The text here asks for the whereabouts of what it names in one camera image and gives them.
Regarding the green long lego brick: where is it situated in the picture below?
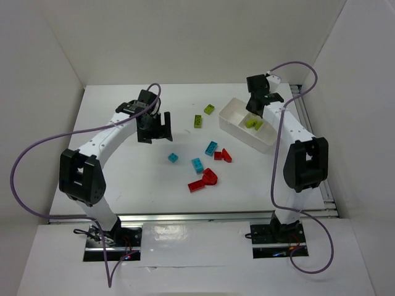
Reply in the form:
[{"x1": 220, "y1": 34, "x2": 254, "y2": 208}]
[{"x1": 194, "y1": 115, "x2": 202, "y2": 129}]

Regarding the green curved lego brick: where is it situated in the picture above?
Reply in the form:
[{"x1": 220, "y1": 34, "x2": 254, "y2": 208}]
[{"x1": 245, "y1": 120, "x2": 256, "y2": 128}]

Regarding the small green lego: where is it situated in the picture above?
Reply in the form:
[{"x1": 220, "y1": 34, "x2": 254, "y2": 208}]
[
  {"x1": 248, "y1": 114, "x2": 261, "y2": 121},
  {"x1": 254, "y1": 121, "x2": 263, "y2": 131}
]

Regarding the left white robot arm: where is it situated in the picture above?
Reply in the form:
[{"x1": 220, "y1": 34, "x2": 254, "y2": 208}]
[{"x1": 59, "y1": 89, "x2": 173, "y2": 241}]

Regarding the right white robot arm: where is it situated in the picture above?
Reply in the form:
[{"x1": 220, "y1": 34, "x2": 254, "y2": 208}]
[{"x1": 246, "y1": 74, "x2": 328, "y2": 227}]

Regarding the small cyan square lego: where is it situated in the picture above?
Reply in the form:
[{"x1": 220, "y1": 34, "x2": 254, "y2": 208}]
[{"x1": 168, "y1": 153, "x2": 178, "y2": 163}]

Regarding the white three-compartment tray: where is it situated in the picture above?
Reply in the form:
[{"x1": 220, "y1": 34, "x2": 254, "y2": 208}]
[{"x1": 218, "y1": 98, "x2": 277, "y2": 154}]

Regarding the green lego far brick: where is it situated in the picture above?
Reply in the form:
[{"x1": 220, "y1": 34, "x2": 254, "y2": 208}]
[{"x1": 204, "y1": 104, "x2": 215, "y2": 115}]

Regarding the cyan curved lego brick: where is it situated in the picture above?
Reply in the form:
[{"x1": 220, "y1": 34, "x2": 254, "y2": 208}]
[{"x1": 191, "y1": 158, "x2": 204, "y2": 174}]

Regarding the cyan long lego upturned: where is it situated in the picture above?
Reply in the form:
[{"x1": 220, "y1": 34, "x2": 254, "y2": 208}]
[{"x1": 205, "y1": 141, "x2": 218, "y2": 157}]

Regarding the small red square lego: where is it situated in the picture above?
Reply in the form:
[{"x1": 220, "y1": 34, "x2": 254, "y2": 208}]
[{"x1": 214, "y1": 151, "x2": 223, "y2": 160}]

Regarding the red flat long lego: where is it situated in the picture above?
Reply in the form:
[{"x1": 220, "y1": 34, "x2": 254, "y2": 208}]
[{"x1": 188, "y1": 179, "x2": 206, "y2": 193}]

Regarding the red arch lego brick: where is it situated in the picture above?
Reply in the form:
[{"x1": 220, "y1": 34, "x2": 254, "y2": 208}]
[{"x1": 202, "y1": 168, "x2": 218, "y2": 186}]

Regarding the red sloped lego brick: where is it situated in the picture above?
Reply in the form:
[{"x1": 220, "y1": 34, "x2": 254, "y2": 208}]
[{"x1": 222, "y1": 148, "x2": 233, "y2": 163}]

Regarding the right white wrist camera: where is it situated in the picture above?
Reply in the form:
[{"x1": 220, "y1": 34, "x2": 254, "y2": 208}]
[{"x1": 266, "y1": 73, "x2": 281, "y2": 93}]

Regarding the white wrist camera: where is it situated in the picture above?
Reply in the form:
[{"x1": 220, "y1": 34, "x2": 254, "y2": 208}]
[
  {"x1": 266, "y1": 73, "x2": 281, "y2": 93},
  {"x1": 151, "y1": 98, "x2": 161, "y2": 115}
]

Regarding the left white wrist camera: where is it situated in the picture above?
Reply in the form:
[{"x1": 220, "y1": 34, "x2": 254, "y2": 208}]
[{"x1": 151, "y1": 98, "x2": 161, "y2": 115}]

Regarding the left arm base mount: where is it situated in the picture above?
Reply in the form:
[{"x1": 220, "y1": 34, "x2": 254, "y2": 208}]
[{"x1": 73, "y1": 226, "x2": 143, "y2": 262}]

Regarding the aluminium rail right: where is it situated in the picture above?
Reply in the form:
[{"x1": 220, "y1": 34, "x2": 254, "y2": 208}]
[{"x1": 289, "y1": 84, "x2": 339, "y2": 216}]

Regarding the aluminium rail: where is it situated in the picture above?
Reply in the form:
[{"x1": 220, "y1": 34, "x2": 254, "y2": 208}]
[
  {"x1": 289, "y1": 84, "x2": 339, "y2": 216},
  {"x1": 49, "y1": 209, "x2": 339, "y2": 223}
]

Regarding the aluminium rail front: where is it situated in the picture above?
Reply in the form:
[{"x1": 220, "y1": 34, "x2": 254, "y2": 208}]
[{"x1": 49, "y1": 209, "x2": 339, "y2": 223}]

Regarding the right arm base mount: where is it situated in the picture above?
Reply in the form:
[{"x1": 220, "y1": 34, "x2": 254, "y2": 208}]
[{"x1": 244, "y1": 218, "x2": 309, "y2": 259}]

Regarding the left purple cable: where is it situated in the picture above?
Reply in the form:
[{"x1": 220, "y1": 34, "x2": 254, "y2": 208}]
[{"x1": 9, "y1": 83, "x2": 162, "y2": 288}]

